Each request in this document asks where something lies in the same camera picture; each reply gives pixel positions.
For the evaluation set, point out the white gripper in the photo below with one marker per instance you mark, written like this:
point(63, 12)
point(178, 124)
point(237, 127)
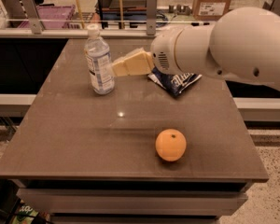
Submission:
point(163, 54)

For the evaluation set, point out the clear blue-label plastic bottle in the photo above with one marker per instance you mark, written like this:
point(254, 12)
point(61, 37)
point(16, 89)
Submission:
point(97, 53)

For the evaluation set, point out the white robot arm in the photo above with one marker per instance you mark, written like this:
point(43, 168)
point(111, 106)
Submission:
point(242, 46)

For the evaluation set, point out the blue crumpled chip bag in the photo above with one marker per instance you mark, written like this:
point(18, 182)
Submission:
point(174, 84)

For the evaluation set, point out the yellow pole middle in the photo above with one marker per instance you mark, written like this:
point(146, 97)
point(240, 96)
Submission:
point(122, 25)

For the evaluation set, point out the yellow pole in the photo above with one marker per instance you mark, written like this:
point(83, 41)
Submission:
point(80, 14)
point(122, 25)

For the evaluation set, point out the cardboard box with label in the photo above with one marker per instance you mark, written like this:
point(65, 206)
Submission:
point(210, 10)

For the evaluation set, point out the orange fruit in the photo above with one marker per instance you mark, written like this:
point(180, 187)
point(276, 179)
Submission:
point(171, 144)

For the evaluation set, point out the yellow pole left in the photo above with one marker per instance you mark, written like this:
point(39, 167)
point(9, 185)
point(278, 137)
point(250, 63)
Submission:
point(80, 14)

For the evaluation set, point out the purple plastic crate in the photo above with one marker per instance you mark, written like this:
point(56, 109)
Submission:
point(55, 17)

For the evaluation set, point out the grey table drawer base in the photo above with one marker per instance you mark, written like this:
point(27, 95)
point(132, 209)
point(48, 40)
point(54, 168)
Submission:
point(143, 203)

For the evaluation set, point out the green snack bag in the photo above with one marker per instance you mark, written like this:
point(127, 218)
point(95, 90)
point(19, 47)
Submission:
point(27, 215)

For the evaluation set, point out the grey metal bracket middle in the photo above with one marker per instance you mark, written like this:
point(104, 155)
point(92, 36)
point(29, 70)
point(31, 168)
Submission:
point(151, 16)

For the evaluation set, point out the grey metal bracket left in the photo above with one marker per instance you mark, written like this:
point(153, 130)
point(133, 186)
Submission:
point(33, 18)

